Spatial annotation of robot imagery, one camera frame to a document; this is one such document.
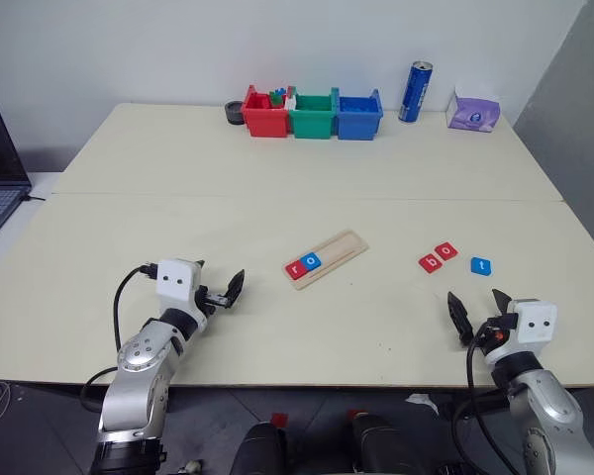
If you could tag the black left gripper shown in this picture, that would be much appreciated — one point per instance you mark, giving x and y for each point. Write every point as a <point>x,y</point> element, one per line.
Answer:
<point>210,299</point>

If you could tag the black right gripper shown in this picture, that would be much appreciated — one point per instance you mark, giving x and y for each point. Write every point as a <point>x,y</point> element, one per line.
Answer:
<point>487,341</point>

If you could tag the blue letter tile t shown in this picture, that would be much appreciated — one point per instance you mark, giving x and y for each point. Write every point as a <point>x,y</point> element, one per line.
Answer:
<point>481,265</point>

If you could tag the red letter tile o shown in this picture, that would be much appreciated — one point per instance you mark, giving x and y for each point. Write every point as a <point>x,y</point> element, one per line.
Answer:
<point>447,251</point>

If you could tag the red letter tile b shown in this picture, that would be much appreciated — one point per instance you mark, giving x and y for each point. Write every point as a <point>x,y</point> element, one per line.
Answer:
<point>430,262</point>

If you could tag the red letter tile r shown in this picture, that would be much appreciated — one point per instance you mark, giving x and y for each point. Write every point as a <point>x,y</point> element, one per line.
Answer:
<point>296,269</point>

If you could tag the blue letter tile o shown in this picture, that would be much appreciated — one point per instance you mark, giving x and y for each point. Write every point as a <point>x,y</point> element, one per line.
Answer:
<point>312,260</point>

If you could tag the wooden letter tray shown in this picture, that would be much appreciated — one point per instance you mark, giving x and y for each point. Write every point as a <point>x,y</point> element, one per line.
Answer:
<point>336,250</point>

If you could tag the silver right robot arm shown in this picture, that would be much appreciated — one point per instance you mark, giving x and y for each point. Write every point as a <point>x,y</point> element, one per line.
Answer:
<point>549,410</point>

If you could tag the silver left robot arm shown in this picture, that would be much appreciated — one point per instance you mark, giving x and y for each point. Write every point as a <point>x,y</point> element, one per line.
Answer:
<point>138,356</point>

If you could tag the white crumpled paper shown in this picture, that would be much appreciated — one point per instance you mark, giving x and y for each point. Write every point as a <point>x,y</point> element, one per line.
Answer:
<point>422,401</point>

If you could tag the red tag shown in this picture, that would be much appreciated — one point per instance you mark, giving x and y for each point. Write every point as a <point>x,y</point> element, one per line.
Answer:
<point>279,419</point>
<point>357,413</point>

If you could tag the black round holder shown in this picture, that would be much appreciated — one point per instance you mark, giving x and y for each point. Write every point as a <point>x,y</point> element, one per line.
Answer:
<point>233,113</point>

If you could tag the red plastic bin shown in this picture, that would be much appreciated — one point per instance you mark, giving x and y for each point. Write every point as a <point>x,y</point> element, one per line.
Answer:
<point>265,119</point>

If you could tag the dark rounded shape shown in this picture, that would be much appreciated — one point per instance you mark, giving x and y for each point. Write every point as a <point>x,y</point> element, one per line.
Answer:
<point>383,445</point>
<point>260,450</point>

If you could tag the green plastic bin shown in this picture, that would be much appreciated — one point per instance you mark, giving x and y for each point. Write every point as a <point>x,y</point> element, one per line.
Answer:
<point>313,119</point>

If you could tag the green toy brick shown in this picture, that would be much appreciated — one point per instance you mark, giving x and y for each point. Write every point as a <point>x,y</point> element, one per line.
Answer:
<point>275,100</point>

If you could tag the white toy piece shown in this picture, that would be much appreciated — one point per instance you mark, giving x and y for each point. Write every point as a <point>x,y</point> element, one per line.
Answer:
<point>290,102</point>

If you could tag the small white object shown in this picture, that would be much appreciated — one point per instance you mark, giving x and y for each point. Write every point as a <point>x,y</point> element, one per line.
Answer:
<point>193,465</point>

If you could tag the purple tissue box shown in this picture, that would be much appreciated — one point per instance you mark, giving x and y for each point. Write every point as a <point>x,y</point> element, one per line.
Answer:
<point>472,116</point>

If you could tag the blue toy brick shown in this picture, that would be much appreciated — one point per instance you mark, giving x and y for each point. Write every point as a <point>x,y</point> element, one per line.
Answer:
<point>277,92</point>

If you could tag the blue plastic bin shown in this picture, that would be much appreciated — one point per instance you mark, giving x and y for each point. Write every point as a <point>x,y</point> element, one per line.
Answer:
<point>359,121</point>

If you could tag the blue drink can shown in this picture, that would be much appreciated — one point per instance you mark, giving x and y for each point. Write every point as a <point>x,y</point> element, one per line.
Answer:
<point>415,94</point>

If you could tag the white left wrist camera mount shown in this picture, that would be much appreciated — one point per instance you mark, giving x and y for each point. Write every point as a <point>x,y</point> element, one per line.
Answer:
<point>175,279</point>

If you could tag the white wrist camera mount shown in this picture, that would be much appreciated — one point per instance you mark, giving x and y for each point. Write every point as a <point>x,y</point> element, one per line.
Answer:
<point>537,321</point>
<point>175,279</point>

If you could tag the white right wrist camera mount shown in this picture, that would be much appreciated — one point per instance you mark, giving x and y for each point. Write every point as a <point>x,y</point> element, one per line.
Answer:
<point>537,321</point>

